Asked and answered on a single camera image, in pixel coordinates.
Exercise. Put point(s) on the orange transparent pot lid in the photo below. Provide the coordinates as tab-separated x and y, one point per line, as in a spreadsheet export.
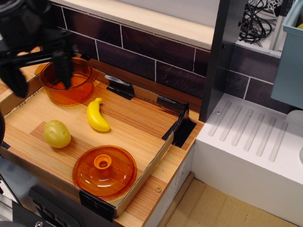
107	172

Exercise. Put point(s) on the white dish drainer block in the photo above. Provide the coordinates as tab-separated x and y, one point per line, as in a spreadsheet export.
253	154

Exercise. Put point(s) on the brass screw in counter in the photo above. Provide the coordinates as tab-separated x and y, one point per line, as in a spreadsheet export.
158	189

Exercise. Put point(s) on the yellow toy potato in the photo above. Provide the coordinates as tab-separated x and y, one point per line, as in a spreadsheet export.
56	134

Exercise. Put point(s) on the light blue bin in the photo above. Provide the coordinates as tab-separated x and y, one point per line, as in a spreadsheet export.
288	85

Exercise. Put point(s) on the dark grey vertical post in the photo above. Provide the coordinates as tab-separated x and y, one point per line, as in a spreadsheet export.
226	33

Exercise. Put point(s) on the orange transparent pot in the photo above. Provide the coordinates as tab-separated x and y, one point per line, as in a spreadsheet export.
82	82

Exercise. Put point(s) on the cardboard fence with black tape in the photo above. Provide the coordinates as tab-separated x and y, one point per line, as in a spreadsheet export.
145	119

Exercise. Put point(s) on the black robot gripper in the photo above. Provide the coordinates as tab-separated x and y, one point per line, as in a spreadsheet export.
29	36

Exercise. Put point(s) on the yellow toy banana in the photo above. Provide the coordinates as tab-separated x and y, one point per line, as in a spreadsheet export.
95	118

